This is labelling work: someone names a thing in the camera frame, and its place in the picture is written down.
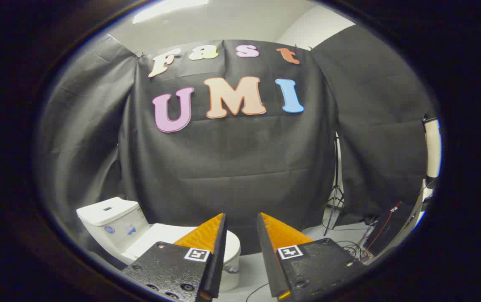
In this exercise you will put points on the white light panel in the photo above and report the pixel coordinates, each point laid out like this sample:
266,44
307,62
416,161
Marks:
432,147

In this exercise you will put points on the black equipment case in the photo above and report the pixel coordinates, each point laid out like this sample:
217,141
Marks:
391,228

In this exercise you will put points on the white toilet lid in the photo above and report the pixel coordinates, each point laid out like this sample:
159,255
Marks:
162,237

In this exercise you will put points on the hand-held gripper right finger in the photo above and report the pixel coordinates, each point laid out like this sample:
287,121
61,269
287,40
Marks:
268,256

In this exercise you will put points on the white toilet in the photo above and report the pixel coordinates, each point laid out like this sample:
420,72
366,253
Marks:
106,218

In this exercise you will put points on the black backdrop cloth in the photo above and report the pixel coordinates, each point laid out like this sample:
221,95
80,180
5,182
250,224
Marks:
232,159

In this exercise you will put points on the black tripod stand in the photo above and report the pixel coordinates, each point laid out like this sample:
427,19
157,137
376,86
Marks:
336,184

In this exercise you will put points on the ceiling light panel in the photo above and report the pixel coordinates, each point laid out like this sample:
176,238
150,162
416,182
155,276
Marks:
169,8

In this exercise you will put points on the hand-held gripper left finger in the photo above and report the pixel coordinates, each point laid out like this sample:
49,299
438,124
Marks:
218,251

